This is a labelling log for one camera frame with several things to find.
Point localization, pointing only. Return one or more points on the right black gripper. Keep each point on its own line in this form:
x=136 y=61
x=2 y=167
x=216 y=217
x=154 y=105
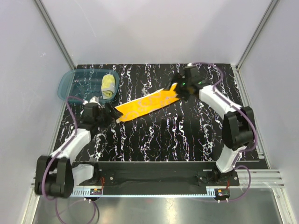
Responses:
x=178 y=78

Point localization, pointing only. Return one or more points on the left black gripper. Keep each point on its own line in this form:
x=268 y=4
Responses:
x=113 y=115

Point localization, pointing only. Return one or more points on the grey orange towel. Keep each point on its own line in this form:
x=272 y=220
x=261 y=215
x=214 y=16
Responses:
x=147 y=104

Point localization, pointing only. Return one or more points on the grey yellow frog towel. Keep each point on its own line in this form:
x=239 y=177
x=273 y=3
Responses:
x=108 y=86

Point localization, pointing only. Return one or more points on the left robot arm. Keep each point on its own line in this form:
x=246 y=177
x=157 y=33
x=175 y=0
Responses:
x=55 y=176

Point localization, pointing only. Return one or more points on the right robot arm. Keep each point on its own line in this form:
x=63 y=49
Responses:
x=238 y=124

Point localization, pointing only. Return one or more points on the blue transparent plastic container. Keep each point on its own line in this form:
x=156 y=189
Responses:
x=85 y=84

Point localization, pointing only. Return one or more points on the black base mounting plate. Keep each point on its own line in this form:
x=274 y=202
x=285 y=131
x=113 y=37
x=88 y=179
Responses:
x=158 y=178

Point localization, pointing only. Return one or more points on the left orange connector box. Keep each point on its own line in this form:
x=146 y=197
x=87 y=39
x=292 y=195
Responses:
x=96 y=191

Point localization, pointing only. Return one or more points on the orange connector box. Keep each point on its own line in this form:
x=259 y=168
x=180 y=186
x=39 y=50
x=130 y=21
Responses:
x=222 y=194
x=96 y=191

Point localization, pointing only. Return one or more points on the right orange connector box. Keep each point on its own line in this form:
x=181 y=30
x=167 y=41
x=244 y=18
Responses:
x=222 y=194

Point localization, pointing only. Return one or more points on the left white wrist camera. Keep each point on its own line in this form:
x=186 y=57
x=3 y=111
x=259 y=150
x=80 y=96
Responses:
x=93 y=100

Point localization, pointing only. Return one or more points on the aluminium frame rail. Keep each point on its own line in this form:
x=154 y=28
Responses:
x=253 y=179

